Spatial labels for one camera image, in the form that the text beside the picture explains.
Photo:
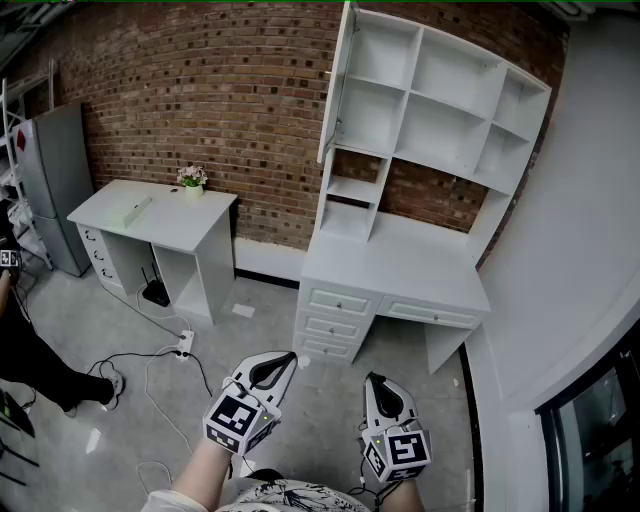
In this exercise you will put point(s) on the white paper sheet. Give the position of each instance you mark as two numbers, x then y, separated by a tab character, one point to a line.
244	310

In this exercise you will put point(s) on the black equipment stand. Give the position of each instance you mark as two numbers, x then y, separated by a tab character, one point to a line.
20	422

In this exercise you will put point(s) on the white flat box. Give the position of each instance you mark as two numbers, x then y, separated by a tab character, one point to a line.
127	215

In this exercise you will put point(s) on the white cabinet door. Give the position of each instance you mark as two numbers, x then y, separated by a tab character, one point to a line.
337	90

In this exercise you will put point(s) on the white desk surface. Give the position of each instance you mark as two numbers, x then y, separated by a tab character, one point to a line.
400	265

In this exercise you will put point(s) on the person's right forearm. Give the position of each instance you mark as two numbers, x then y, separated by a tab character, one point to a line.
405	497

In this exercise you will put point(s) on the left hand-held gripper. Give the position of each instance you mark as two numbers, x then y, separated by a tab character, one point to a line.
235	420

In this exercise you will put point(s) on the black router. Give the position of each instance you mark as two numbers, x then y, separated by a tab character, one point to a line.
156	295

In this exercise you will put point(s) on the metal shelf rack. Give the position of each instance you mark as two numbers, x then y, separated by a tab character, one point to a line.
20	197

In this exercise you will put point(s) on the person's left forearm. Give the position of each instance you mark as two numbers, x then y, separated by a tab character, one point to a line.
205	470

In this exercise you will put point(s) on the white power strip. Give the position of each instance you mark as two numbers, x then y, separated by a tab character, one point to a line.
186	342

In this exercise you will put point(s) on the black framed glass window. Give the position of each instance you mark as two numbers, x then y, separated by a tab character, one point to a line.
595	425

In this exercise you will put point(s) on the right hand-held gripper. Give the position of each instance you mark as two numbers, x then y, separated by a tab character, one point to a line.
400	452

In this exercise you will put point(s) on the grey refrigerator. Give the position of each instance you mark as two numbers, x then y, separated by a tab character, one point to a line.
55	165

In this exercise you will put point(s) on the white desk with shelf hutch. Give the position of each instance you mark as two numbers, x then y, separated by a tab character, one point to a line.
440	125

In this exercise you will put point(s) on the small white paper scrap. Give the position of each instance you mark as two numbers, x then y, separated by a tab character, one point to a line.
304	362

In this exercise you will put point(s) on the person's white printed shirt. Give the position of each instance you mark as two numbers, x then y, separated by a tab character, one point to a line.
280	497

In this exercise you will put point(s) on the pink flowers in white pot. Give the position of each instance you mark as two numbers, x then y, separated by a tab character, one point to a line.
194	190

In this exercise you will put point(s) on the plain white side desk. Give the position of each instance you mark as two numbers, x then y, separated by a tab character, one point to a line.
165	215

